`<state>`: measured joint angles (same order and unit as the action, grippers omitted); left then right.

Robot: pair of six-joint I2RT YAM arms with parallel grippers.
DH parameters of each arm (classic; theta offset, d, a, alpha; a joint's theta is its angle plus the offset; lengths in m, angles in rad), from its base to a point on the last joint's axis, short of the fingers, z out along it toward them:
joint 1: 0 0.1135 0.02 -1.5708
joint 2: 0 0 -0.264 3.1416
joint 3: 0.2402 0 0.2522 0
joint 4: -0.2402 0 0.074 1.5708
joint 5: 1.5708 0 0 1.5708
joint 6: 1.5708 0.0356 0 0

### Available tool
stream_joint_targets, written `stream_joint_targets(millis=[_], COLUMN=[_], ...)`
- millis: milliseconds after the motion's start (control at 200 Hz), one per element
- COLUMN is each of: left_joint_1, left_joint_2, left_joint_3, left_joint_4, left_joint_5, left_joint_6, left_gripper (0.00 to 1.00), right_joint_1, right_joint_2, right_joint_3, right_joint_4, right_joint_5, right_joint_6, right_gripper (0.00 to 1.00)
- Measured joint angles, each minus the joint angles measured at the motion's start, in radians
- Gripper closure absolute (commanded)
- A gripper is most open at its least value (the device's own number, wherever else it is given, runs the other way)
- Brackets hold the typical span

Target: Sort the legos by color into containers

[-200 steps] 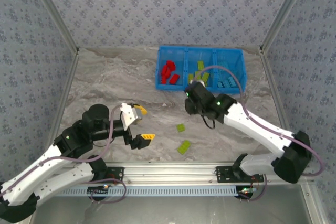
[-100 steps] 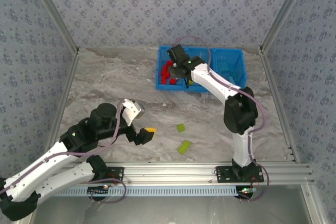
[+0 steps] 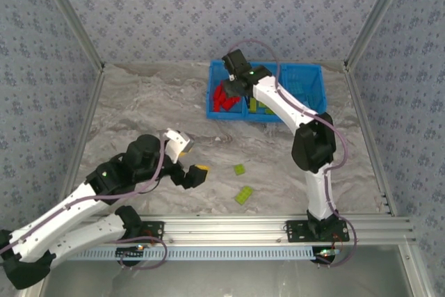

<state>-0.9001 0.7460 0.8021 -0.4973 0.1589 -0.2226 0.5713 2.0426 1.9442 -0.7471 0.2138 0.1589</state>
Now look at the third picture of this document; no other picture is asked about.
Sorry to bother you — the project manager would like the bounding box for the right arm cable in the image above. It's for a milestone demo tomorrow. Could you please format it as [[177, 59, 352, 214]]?
[[229, 39, 359, 268]]

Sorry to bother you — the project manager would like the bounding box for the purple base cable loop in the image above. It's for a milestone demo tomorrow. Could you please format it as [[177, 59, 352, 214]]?
[[113, 238, 168, 271]]

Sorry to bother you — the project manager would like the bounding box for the long aluminium frame rail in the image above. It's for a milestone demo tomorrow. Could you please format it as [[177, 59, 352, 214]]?
[[81, 214, 416, 245]]

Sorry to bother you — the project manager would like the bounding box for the aluminium frame post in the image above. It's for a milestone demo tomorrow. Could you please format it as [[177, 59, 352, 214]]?
[[343, 0, 415, 68], [34, 0, 106, 70]]

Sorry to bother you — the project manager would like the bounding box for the aluminium rear rail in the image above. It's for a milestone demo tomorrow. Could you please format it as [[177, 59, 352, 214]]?
[[103, 60, 348, 67]]

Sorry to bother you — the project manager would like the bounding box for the aluminium side rail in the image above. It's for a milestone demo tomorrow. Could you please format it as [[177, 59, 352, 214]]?
[[58, 67, 106, 204], [343, 65, 398, 216]]

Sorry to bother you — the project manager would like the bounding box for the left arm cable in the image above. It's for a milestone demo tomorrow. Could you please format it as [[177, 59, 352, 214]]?
[[0, 135, 171, 255]]

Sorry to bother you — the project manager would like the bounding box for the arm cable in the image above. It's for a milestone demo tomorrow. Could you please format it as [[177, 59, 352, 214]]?
[[0, 135, 171, 255], [229, 39, 359, 268]]

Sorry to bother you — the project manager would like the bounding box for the slotted cable duct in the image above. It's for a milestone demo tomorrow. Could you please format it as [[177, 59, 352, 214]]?
[[65, 245, 318, 262]]

